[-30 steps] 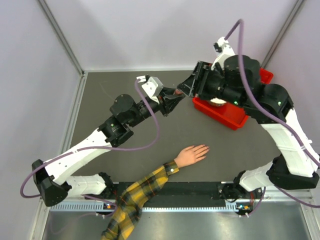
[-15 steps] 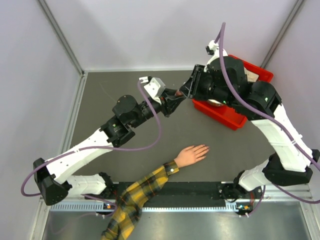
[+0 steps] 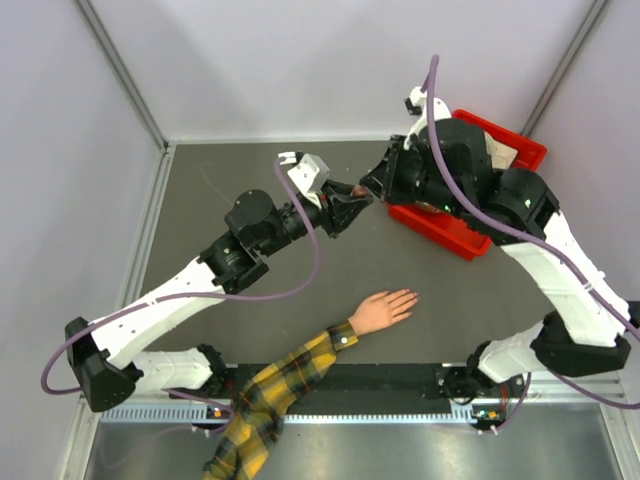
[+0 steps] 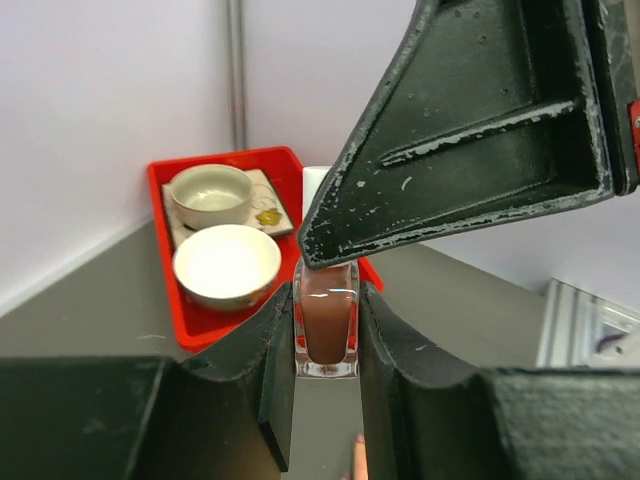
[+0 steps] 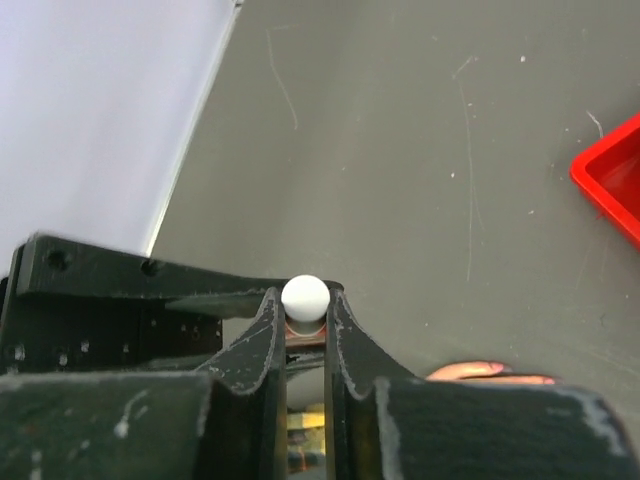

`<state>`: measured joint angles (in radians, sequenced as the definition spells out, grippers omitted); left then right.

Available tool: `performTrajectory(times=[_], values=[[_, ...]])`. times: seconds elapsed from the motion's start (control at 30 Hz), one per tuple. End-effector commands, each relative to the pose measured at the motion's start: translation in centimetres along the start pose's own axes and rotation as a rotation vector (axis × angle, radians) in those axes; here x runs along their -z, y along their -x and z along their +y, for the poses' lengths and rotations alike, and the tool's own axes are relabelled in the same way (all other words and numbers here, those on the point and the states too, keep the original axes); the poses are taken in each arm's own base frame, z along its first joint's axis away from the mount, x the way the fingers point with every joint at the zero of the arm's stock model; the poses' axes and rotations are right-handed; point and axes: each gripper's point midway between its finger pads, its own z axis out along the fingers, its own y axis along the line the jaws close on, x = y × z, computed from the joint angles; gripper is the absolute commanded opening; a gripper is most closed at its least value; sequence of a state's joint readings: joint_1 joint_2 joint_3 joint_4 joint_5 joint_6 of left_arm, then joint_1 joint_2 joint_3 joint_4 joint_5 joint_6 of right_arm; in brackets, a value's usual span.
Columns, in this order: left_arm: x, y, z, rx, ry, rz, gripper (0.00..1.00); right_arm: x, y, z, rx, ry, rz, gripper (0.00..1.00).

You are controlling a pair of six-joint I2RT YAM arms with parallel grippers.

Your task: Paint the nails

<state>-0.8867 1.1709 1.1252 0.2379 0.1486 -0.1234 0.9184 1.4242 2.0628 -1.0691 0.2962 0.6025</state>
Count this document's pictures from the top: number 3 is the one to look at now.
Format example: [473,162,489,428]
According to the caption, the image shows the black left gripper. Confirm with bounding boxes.
[259,180,374,258]

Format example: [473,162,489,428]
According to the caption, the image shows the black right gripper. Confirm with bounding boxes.
[361,136,464,222]

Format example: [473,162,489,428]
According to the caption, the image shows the pink nail polish bottle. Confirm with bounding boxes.
[350,185,371,198]

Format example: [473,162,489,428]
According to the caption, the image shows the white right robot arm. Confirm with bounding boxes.
[360,118,639,399]

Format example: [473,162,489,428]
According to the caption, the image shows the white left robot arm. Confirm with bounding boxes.
[65,180,373,412]

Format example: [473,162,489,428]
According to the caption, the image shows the red plastic bin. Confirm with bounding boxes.
[387,109,547,261]

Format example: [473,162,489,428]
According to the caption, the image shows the mannequin hand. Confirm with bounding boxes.
[348,289,419,337]

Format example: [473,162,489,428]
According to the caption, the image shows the yellow plaid sleeve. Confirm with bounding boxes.
[202,321,358,480]

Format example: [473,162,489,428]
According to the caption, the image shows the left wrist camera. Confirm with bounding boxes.
[277,151,330,209]

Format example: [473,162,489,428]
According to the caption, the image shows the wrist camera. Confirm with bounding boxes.
[403,86,452,150]
[277,151,330,209]

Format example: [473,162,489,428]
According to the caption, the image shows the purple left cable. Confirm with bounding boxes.
[39,157,322,396]

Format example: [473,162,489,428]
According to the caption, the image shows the purple cable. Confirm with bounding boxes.
[422,53,640,411]
[39,157,322,396]

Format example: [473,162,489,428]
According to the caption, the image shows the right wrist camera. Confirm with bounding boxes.
[403,86,452,150]

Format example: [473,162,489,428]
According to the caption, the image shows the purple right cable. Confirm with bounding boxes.
[422,53,640,411]

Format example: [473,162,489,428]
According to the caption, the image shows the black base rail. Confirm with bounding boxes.
[169,362,531,416]

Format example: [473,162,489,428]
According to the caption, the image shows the slotted cable duct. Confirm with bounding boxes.
[99,402,481,426]

